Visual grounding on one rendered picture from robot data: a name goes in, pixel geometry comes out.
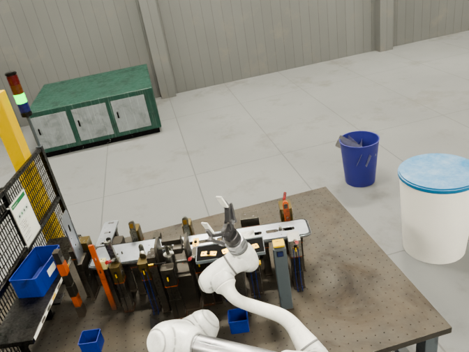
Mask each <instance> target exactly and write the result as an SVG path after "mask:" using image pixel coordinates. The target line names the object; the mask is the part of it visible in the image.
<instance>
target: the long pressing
mask: <svg viewBox="0 0 469 352"><path fill-rule="evenodd" d="M279 226H281V227H282V230H281V231H278V232H275V233H266V232H267V231H268V230H278V227H279ZM291 227H294V230H285V231H283V228H291ZM236 229H237V231H238V232H239V233H241V232H243V231H248V230H254V232H255V233H259V232H261V233H262V234H261V235H255V237H261V236H263V240H264V243H268V242H272V240H278V239H283V240H287V239H288V238H287V233H289V232H294V231H298V232H299V236H300V238H301V237H308V236H310V235H311V229H310V226H309V224H308V221H307V220H305V219H295V220H290V221H282V222H276V223H268V224H262V225H258V226H249V227H244V228H236ZM281 234H282V235H281ZM188 238H189V242H193V238H199V241H203V240H207V238H209V236H208V234H207V233H203V234H197V235H189V236H188ZM154 242H155V238H154V239H150V240H140V241H136V242H127V243H122V244H113V247H114V250H115V252H116V254H118V255H117V257H120V259H121V260H120V261H121V264H122V265H130V264H135V263H137V262H138V258H139V257H140V250H139V248H138V246H139V244H142V245H143V246H144V251H145V252H146V254H147V252H148V251H150V250H151V248H154ZM205 244H213V242H206V243H201V244H199V246H200V245H205ZM121 252H123V254H121ZM96 253H97V255H98V258H99V260H100V259H101V258H106V260H107V261H108V260H110V256H109V254H108V252H107V250H106V248H105V246H103V247H98V248H96ZM88 268H89V269H90V270H96V266H95V264H94V261H93V258H92V257H91V260H90V262H89V265H88Z"/></svg>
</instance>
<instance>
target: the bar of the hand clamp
mask: <svg viewBox="0 0 469 352"><path fill-rule="evenodd" d="M104 245H105V248H106V250H107V252H108V254H109V256H110V259H111V260H112V259H114V258H116V261H117V262H118V260H117V258H118V257H117V254H116V252H115V250H114V247H113V246H112V243H111V238H110V237H107V238H106V241H104Z"/></svg>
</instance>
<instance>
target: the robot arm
mask: <svg viewBox="0 0 469 352"><path fill-rule="evenodd" d="M216 198H217V200H218V201H219V203H220V204H221V206H222V207H224V212H225V221H224V225H223V227H222V229H221V232H219V233H215V232H214V231H213V230H212V228H211V227H210V225H209V224H208V223H206V222H202V223H201V224H202V225H203V226H204V228H205V229H206V233H207V234H208V236H209V238H207V241H208V242H213V243H217V244H218V245H219V246H223V247H224V246H226V248H227V249H228V251H229V252H227V253H226V255H224V256H223V257H221V258H219V259H218V260H216V261H214V262H213V263H212V264H211V265H209V266H208V267H207V268H206V269H205V270H204V271H203V272H202V273H201V275H200V276H199V279H198V283H199V285H200V288H201V289H202V291H203V292H205V293H213V292H214V291H215V292H216V293H217V294H221V295H223V296H224V297H225V298H226V299H227V300H228V301H229V302H230V303H232V304H233V305H234V306H236V307H238V308H240V309H243V310H246V311H249V312H251V313H254V314H257V315H259V316H263V317H265V318H268V319H271V320H273V321H276V322H277V323H280V324H281V325H282V326H283V327H284V328H285V329H286V330H287V332H288V334H289V336H290V338H291V340H292V342H293V344H294V346H295V348H296V351H291V350H284V351H281V352H328V350H327V349H326V348H325V347H324V346H323V345H322V344H321V343H320V341H319V340H318V339H317V337H315V336H314V335H313V334H312V333H311V332H310V331H309V330H308V329H307V328H306V327H305V326H304V325H303V323H302V322H301V321H300V320H299V319H298V318H297V317H296V316H294V315H293V314H291V313H290V312H289V311H287V310H285V309H283V308H280V307H277V306H275V305H271V304H268V303H265V302H261V301H258V300H254V299H251V298H248V297H245V296H243V295H241V294H239V293H238V292H237V290H236V288H235V282H236V280H235V275H236V274H238V273H240V272H253V271H255V270H256V269H257V268H258V266H259V259H258V255H257V254H256V252H255V249H254V248H253V247H252V246H251V244H249V243H248V242H247V241H246V239H245V238H244V236H243V235H242V234H241V233H239V232H238V231H237V229H235V227H234V224H235V223H237V220H236V217H235V211H234V207H233V204H232V203H227V201H226V200H224V199H223V197H222V196H216ZM227 222H228V223H227ZM213 237H222V240H221V241H219V240H214V239H213ZM218 331H219V321H218V319H217V317H216V316H215V315H214V314H213V313H212V312H211V311H209V310H205V309H201V310H198V311H195V312H194V313H193V314H191V315H189V316H187V317H185V318H183V319H174V320H169V321H163V322H161V323H159V324H157V325H156V326H154V327H153V328H152V329H151V331H150V332H149V335H148V337H147V349H148V352H275V351H270V350H267V349H262V348H258V347H255V346H249V345H246V344H240V343H237V342H232V341H229V340H225V339H220V338H217V337H216V336H217V334H218Z"/></svg>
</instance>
